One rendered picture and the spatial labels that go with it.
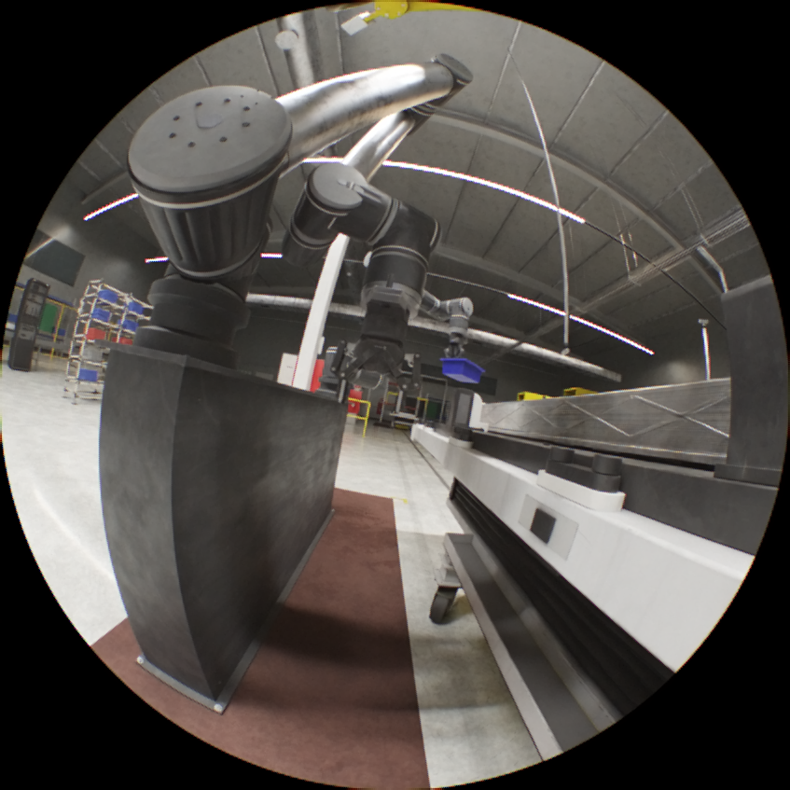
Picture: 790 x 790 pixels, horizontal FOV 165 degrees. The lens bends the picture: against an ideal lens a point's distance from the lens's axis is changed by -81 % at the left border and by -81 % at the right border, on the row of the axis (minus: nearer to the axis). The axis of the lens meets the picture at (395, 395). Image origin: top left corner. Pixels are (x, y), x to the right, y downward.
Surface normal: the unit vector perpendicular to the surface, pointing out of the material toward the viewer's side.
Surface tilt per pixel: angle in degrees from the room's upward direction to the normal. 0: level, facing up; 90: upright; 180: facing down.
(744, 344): 90
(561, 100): 175
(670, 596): 90
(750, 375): 90
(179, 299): 153
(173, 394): 90
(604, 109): 175
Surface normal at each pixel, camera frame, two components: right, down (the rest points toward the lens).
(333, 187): 0.51, 0.04
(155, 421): 0.02, -0.06
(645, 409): -0.98, -0.18
